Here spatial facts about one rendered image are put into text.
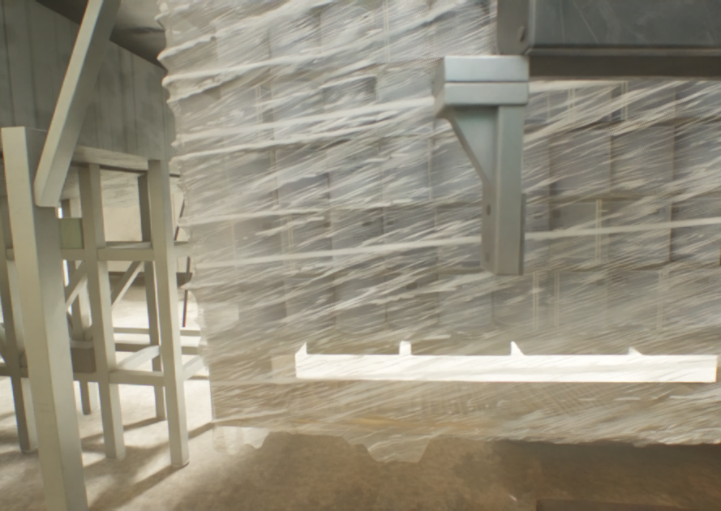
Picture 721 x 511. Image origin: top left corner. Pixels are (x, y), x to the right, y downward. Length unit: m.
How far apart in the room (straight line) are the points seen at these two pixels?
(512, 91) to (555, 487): 1.10
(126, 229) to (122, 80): 3.06
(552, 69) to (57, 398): 0.76
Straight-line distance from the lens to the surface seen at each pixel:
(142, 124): 1.07
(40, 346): 0.78
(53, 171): 0.73
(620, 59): 0.24
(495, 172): 0.21
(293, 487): 1.16
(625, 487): 1.30
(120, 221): 4.06
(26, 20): 0.90
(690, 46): 0.24
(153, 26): 1.05
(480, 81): 0.21
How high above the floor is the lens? 0.69
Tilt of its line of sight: 7 degrees down
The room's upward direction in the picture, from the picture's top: 1 degrees counter-clockwise
